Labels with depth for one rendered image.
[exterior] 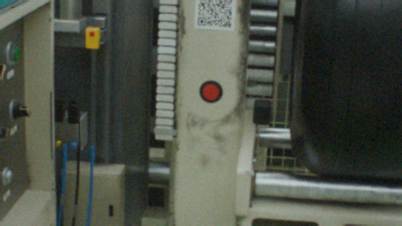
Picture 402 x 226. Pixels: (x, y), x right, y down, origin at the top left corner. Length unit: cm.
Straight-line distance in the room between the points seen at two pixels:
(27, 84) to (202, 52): 34
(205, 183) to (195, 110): 15
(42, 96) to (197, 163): 36
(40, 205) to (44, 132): 13
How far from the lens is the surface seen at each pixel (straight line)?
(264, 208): 153
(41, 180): 149
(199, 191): 162
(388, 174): 151
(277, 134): 179
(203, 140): 158
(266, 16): 192
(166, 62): 157
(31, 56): 142
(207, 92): 155
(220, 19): 152
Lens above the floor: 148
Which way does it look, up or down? 17 degrees down
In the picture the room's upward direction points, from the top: 3 degrees clockwise
